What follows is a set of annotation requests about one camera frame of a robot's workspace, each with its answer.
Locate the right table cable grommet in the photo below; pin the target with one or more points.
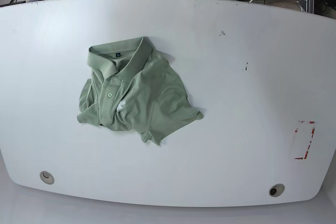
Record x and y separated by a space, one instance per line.
276 190

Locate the green polo shirt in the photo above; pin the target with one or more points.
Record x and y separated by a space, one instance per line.
133 87

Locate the red tape rectangle marking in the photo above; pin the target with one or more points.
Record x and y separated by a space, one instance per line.
302 139

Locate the left table cable grommet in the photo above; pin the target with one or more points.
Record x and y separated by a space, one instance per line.
47 177

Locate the table cable grommet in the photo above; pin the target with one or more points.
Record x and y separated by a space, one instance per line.
47 177
276 190

